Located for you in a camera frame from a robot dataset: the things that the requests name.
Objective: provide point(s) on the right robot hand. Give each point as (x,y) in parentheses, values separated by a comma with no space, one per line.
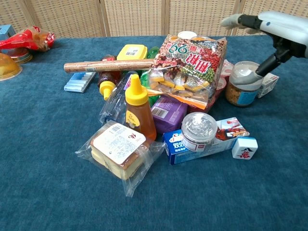
(281,26)

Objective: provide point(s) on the large orange grain snack bag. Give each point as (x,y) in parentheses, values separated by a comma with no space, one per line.
(192,62)

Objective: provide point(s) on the red snack bag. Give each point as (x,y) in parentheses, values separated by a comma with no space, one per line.
(29,39)

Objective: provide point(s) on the small white carton box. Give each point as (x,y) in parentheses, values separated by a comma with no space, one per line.
(268,85)

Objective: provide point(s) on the glass jar with blue label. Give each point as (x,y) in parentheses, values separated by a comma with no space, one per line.
(243,90)

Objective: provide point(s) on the white round lid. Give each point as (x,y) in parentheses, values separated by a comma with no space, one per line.
(187,35)

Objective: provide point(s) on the white mahjong tile block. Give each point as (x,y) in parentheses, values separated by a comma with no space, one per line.
(244,148)

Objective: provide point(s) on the clear round plastic jar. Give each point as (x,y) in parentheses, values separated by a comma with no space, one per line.
(198,131)

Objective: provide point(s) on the blue white toothpaste box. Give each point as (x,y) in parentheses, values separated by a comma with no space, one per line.
(216,144)

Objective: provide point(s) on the purple wrapped box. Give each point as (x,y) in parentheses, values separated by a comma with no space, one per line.
(168,113)

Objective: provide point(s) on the green plastic bottle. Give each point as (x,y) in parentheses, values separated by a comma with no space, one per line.
(145,79)

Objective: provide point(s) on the woven folding screen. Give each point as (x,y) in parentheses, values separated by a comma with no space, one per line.
(134,16)

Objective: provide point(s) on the yellow lidded container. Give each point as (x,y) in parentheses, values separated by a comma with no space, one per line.
(132,52)

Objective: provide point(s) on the yellow cap honey bottle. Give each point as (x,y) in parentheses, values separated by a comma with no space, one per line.
(138,110)

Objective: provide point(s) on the dark sauce squeeze bottle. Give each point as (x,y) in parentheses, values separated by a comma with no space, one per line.
(107,80)

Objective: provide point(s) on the clear plastic water bottle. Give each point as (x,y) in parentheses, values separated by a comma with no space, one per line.
(114,103)

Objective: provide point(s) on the sandwich cake package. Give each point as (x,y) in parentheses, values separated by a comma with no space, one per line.
(118,150)

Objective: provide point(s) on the light blue tissue pack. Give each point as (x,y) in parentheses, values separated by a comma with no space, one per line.
(78,81)

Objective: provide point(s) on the round tin can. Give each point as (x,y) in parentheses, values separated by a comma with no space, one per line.
(19,55)

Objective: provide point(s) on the light blue box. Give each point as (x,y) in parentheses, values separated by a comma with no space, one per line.
(6,31)

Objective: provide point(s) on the orange jelly cup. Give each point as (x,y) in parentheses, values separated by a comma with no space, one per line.
(8,67)

